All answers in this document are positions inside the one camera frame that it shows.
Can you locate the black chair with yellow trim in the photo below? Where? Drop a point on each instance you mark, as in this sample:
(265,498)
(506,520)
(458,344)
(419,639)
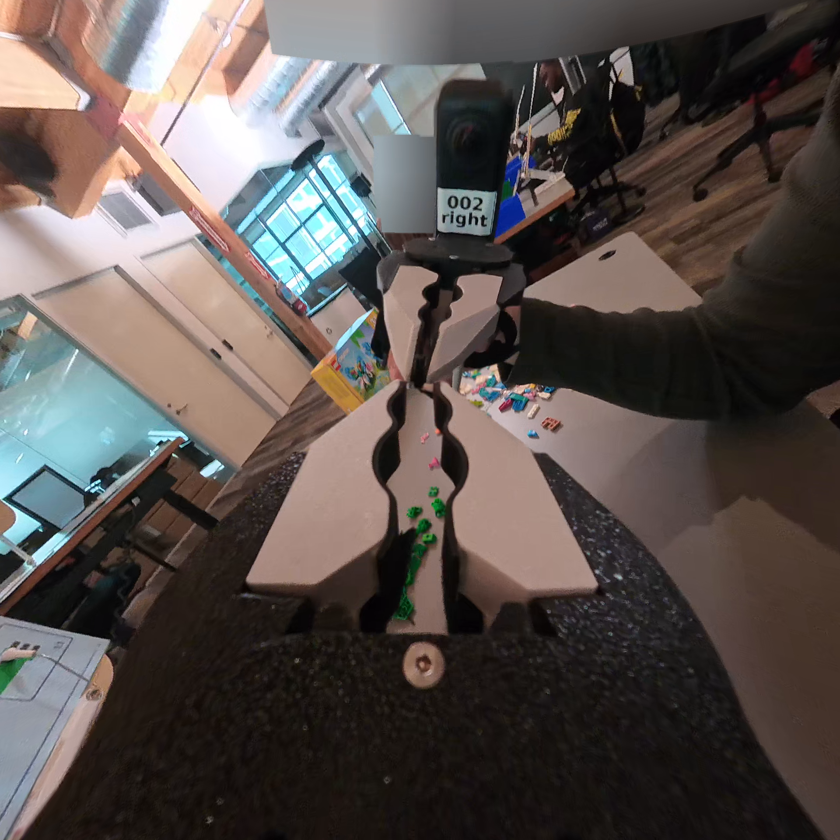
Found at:
(620,131)

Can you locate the small wooden document stand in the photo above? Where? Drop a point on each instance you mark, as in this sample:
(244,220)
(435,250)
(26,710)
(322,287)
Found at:
(5,518)

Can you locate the black wall speaker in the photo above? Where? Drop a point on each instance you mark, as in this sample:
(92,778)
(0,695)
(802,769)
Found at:
(154,193)

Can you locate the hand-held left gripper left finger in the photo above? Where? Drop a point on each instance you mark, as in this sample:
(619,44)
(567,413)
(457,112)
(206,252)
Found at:
(321,525)

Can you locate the white door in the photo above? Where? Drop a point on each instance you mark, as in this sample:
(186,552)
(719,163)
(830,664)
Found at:
(164,367)
(229,315)

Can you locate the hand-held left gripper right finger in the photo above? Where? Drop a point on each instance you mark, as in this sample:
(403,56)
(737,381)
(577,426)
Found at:
(518,525)

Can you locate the red fire extinguisher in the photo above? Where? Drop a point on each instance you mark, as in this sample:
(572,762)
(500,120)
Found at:
(296,303)

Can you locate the white wall vent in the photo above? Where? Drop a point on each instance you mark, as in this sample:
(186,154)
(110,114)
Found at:
(124,210)

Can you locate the black floor lamp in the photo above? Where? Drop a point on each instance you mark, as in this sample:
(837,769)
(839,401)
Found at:
(308,156)

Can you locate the pile of colourful bricks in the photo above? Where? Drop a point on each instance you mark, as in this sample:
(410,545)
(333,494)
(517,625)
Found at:
(508,394)

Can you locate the silver air duct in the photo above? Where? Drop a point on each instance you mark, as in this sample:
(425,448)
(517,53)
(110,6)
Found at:
(144,39)
(289,92)

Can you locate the brown standing desk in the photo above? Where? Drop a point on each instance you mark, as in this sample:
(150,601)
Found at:
(98,505)

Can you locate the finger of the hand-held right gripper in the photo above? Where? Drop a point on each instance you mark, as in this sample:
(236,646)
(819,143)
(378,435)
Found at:
(469,328)
(403,321)

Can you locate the white tray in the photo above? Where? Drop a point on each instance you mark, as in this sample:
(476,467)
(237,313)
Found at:
(59,768)

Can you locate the wooden work table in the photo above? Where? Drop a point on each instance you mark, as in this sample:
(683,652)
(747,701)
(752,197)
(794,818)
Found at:
(544,193)

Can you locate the pile of small green bricks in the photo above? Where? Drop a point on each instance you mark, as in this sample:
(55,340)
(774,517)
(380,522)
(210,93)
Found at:
(420,525)

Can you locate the grey desk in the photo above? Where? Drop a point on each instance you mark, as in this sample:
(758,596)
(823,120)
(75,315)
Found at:
(722,590)

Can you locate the black framed screen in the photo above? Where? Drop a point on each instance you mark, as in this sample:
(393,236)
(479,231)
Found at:
(46,499)

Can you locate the blue storage bin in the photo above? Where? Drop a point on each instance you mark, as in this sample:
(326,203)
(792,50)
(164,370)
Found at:
(512,213)

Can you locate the stack of cardboard boxes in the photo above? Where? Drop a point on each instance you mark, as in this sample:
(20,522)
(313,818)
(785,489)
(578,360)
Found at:
(184,485)

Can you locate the black and red office chair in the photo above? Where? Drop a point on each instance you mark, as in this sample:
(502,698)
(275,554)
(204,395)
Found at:
(761,105)

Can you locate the yellow toy brick box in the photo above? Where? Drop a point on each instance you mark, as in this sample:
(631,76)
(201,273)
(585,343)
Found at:
(348,377)

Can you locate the black ceiling speaker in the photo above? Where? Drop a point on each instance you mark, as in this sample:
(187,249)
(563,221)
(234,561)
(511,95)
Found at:
(26,161)

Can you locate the building instruction booklet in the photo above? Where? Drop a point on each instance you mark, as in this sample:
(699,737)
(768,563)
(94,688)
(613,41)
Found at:
(46,709)

